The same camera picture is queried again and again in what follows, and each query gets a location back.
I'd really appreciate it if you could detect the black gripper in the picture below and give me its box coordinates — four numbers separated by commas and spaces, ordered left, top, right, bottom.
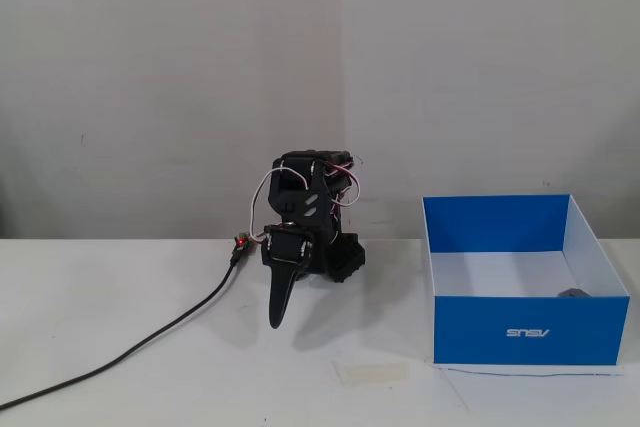
261, 223, 317, 331

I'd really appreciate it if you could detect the white gripper servo wire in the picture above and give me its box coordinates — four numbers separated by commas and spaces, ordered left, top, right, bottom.
246, 168, 307, 244

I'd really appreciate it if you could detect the clear tape patch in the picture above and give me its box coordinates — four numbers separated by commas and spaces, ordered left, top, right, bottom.
331, 361, 409, 387

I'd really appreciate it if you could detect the thick black cable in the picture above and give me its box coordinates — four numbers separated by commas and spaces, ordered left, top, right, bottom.
0, 249, 242, 411

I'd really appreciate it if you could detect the white arm servo wire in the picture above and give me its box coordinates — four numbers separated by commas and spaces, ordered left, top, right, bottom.
323, 160, 365, 209

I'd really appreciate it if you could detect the blue white ASUS box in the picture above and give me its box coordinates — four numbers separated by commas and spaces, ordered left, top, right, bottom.
421, 193, 631, 378

